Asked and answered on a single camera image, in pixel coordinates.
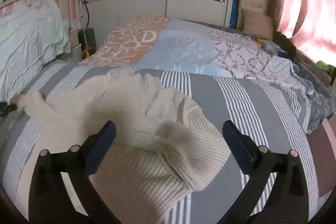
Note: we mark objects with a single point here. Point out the light mint crumpled duvet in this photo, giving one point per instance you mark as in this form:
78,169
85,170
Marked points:
31,36

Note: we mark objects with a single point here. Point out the black speaker box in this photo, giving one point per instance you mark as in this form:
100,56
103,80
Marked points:
87,39

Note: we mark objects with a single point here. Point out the beige cushions on shelf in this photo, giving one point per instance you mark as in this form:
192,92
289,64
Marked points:
253,19

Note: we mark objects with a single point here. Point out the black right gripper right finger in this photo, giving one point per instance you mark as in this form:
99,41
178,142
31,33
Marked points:
276,191

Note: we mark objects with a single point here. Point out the black phone tripod stand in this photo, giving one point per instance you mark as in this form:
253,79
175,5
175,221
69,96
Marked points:
85,20

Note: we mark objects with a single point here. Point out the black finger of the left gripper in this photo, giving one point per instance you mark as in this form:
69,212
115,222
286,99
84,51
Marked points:
6,108

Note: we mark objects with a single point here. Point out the cream ribbed knit sweater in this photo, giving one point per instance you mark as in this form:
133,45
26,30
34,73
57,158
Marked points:
165,147

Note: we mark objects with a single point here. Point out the pink window curtain right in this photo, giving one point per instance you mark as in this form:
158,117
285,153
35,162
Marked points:
310,27

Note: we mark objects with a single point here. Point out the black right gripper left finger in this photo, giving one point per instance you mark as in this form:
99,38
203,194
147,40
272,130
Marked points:
61,191

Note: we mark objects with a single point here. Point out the green toy by window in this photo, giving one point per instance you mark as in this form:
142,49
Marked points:
329,69

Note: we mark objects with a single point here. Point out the patchwork patterned quilt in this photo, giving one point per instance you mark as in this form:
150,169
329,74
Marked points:
152,42

